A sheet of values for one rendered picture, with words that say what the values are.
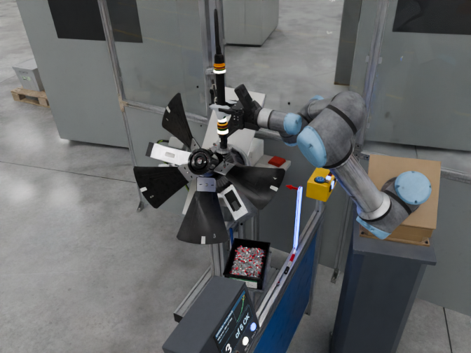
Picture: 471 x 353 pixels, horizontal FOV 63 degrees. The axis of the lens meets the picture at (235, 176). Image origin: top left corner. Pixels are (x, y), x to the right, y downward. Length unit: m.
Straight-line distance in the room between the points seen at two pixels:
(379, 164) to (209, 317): 0.94
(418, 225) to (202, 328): 0.95
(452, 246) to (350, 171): 1.37
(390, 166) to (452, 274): 1.13
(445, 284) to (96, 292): 2.22
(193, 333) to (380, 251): 0.87
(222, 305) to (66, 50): 3.45
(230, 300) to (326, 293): 1.71
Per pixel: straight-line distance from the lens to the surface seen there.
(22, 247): 3.48
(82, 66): 4.15
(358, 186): 1.27
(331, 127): 1.12
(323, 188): 1.81
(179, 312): 2.55
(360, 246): 1.64
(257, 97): 1.97
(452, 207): 2.34
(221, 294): 1.11
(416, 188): 1.43
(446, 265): 2.60
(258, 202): 1.58
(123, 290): 2.86
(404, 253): 1.66
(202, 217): 1.70
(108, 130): 4.33
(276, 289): 1.62
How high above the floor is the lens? 2.11
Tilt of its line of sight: 34 degrees down
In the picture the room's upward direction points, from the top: 2 degrees counter-clockwise
